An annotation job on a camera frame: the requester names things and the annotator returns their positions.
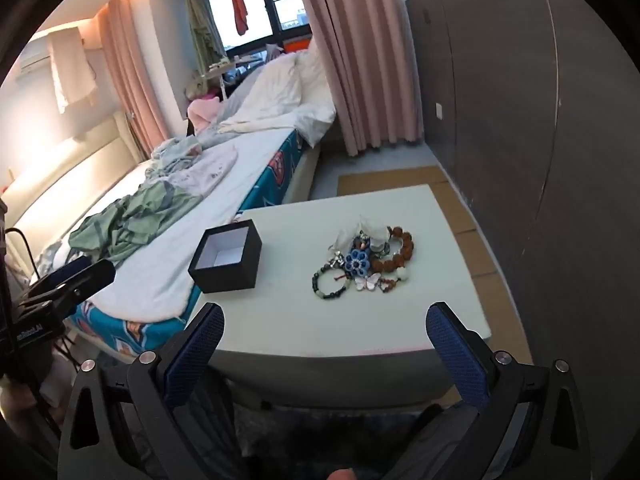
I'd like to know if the green clothing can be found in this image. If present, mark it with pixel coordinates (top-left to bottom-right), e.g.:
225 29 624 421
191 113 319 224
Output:
69 180 203 268

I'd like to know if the white patterned garment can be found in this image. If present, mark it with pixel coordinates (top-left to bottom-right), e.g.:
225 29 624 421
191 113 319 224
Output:
170 145 238 196

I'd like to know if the light blue clothing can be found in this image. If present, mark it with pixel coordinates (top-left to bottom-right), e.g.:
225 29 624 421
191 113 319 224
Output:
147 137 203 178

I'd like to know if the blue flower ornament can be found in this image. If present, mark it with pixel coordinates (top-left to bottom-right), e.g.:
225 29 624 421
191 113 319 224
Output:
347 247 371 277

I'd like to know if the beige hanging towel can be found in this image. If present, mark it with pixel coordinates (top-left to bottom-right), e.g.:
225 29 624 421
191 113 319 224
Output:
47 27 98 113

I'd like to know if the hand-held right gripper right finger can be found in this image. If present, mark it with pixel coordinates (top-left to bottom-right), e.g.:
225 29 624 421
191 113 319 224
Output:
390 302 593 480

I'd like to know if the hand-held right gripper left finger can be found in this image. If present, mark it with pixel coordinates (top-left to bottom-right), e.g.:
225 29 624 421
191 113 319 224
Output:
59 303 251 480

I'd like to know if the white air conditioner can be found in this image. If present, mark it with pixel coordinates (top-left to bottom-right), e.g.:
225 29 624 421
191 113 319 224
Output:
15 40 56 78

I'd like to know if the beige padded headboard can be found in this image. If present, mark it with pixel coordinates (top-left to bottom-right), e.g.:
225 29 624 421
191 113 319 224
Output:
0 112 141 241

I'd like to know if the clear plastic bag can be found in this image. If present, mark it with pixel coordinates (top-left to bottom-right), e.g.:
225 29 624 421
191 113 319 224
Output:
340 215 391 251

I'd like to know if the green bead bracelet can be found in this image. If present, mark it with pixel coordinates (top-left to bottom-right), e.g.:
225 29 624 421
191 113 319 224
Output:
313 265 351 301

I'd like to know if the pink curtain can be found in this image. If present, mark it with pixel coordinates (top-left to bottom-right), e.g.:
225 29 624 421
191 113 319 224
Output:
290 0 426 157
97 0 171 161

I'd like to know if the bed with teal printed sheet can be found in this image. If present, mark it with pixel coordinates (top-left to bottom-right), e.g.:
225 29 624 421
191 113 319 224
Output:
0 110 337 361

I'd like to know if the orange hanging garment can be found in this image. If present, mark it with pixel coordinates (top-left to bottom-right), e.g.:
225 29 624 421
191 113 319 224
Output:
227 0 250 36

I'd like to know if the green patterned hanging cloth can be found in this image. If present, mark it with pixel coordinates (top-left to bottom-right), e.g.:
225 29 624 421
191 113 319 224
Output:
187 0 226 68

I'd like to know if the black cable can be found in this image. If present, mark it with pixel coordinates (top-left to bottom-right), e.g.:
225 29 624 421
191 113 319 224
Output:
5 227 38 281

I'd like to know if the white quilt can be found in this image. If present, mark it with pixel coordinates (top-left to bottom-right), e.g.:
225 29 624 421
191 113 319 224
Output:
220 50 337 148

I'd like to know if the pink cloth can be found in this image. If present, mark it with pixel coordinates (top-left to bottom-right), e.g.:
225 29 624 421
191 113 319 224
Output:
187 97 221 133

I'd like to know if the dark wooden wardrobe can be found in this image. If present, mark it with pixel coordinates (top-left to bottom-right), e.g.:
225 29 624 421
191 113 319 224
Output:
405 0 640 461

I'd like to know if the dark framed window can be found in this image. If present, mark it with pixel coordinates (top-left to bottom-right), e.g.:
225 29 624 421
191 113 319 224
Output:
187 0 313 61

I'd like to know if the black square gift box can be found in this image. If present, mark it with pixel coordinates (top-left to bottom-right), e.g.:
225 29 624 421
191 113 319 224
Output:
188 219 263 294

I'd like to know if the brown wooden bead bracelet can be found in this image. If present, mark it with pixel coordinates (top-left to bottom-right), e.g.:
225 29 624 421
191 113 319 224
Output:
370 226 415 273

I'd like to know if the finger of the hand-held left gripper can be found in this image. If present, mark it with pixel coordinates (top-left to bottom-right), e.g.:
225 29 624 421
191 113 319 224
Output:
27 258 117 311

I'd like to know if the flattened brown cardboard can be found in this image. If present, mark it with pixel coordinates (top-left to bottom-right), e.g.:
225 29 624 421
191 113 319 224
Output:
337 166 533 361

